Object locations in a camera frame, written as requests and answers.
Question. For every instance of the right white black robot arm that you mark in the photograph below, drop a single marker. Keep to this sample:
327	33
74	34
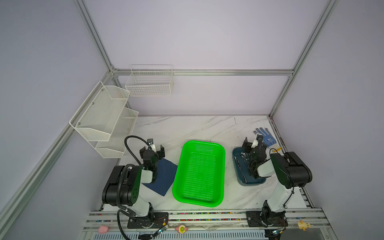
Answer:
289	169

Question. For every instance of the blue white work glove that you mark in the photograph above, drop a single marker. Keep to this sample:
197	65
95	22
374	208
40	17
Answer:
268	138

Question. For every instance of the silver metal knife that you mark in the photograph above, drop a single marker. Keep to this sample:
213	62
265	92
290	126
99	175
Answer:
238	168

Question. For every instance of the pink green round toy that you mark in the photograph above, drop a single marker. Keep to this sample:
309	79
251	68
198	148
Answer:
181	229

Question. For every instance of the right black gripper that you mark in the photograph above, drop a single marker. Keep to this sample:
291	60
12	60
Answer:
250	149

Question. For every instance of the pink toy figure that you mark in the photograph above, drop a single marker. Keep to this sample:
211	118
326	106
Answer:
103	229

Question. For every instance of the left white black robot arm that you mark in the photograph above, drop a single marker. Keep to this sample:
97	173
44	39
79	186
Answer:
123	186

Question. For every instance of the white mesh two-tier shelf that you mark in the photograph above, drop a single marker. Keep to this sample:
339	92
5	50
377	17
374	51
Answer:
104	120

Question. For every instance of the dark teal plastic tray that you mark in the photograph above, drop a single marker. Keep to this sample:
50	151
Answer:
251	181

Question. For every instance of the green plastic perforated basket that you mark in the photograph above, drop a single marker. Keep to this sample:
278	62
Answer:
200	177

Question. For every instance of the silver metal fork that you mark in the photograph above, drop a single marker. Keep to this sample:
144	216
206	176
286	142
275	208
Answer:
243	156

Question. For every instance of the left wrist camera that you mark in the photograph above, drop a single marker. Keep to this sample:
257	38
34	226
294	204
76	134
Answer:
151	144

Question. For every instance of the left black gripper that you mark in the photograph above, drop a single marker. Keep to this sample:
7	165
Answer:
152	153

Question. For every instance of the yellow toy figure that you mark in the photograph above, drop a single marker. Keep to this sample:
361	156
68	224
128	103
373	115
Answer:
303	225

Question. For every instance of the dark blue paper napkin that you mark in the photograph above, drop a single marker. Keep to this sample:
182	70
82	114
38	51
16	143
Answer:
165	178

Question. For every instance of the white wire wall basket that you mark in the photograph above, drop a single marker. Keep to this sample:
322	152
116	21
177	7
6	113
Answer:
150	80

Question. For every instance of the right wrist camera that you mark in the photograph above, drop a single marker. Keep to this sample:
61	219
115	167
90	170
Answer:
257	141

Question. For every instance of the aluminium front rail frame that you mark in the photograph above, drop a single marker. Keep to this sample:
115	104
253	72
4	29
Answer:
214	225

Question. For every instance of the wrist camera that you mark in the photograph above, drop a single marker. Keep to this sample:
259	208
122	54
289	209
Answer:
151	144
257	141

